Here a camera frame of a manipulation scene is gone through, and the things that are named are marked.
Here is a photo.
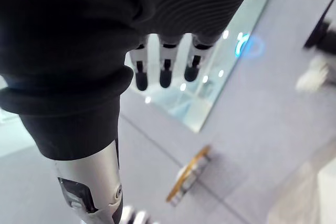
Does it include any white blurred object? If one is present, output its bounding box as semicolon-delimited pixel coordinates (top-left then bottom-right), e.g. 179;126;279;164
295;55;332;92

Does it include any black wall-mounted holder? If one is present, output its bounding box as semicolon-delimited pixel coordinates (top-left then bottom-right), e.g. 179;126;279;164
302;0;336;51

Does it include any white ribbed object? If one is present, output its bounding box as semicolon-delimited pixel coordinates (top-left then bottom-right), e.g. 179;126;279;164
121;205;159;224

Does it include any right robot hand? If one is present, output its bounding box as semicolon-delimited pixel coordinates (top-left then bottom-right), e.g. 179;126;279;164
0;0;260;224

